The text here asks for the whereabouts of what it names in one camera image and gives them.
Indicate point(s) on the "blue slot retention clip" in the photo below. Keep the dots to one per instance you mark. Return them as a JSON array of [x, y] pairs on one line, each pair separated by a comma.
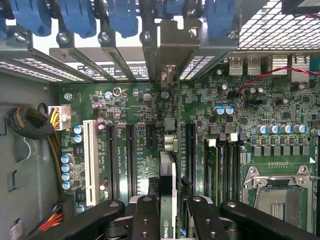
[[175, 7], [78, 17], [122, 17], [220, 17], [32, 17]]

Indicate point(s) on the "CPU socket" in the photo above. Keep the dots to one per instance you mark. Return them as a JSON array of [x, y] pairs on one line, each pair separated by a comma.
[[280, 200]]

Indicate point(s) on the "metal slot cover plate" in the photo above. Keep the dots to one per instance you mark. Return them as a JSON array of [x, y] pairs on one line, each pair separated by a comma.
[[117, 60], [75, 57]]

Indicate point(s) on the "gray power supply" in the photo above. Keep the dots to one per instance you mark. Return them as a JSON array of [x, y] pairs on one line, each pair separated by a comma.
[[32, 175]]

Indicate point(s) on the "black open PC case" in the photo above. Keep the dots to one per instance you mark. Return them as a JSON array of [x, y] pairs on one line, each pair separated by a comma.
[[275, 25]]

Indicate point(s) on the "perforated slot cover plate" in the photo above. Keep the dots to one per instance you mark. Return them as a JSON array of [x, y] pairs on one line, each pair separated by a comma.
[[197, 67]]

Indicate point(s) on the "black RAM slot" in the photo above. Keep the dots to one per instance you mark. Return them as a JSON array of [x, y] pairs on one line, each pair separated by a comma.
[[223, 170], [211, 142], [232, 137], [239, 155]]

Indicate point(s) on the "green motherboard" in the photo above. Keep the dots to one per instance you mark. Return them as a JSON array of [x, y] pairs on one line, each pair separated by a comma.
[[262, 112]]

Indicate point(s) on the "metal USB port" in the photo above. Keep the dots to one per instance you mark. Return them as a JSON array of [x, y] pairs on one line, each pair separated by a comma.
[[235, 66], [253, 66]]

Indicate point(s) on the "short black expansion slot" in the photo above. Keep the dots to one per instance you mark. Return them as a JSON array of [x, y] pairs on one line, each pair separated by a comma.
[[151, 136]]

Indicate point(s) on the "white PCI expansion slot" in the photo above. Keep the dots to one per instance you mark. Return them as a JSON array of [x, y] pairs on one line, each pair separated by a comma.
[[91, 162]]

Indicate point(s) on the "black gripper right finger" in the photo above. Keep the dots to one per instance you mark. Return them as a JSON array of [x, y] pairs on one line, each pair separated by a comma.
[[200, 220]]

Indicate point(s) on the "white power connector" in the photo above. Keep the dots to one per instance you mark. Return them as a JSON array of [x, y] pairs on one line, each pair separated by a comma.
[[61, 117]]

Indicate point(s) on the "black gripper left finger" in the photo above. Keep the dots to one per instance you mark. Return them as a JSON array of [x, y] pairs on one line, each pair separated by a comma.
[[146, 220]]

